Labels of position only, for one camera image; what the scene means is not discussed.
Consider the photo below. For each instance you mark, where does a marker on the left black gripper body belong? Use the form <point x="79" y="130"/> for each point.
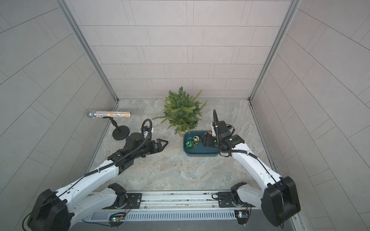
<point x="147" y="149"/>

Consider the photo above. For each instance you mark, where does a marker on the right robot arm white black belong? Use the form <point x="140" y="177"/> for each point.
<point x="260" y="176"/>

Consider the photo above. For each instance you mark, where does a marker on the corner aluminium profile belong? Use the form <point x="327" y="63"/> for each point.
<point x="84" y="44"/>
<point x="278" y="40"/>

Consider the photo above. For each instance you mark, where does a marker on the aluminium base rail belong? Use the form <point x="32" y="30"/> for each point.
<point x="176" y="199"/>

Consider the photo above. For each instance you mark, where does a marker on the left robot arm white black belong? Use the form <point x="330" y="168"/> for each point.
<point x="59" y="210"/>

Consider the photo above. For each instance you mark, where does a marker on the small green christmas tree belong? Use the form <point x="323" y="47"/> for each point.
<point x="182" y="110"/>

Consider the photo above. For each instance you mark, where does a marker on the gold ball ornament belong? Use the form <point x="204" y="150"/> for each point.
<point x="196" y="139"/>

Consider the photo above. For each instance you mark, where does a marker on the green glitter ball ornament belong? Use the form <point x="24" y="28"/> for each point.
<point x="189" y="144"/>

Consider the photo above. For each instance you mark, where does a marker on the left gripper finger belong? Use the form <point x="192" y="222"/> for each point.
<point x="158" y="149"/>
<point x="162" y="143"/>

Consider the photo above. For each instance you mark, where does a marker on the left circuit board with wires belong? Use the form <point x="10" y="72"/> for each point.
<point x="116" y="219"/>

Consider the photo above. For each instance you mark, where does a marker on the right circuit board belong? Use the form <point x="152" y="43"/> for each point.
<point x="242" y="216"/>

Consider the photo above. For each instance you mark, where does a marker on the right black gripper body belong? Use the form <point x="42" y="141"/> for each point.
<point x="212" y="141"/>

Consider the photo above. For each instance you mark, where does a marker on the right corner aluminium profile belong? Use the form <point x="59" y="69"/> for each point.
<point x="278" y="40"/>

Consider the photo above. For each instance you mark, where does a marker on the left corner aluminium profile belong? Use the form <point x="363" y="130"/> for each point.
<point x="84" y="44"/>

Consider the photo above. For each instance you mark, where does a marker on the glitter microphone on stand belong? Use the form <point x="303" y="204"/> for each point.
<point x="120" y="132"/>

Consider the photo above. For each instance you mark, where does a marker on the teal plastic tray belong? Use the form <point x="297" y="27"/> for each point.
<point x="199" y="150"/>

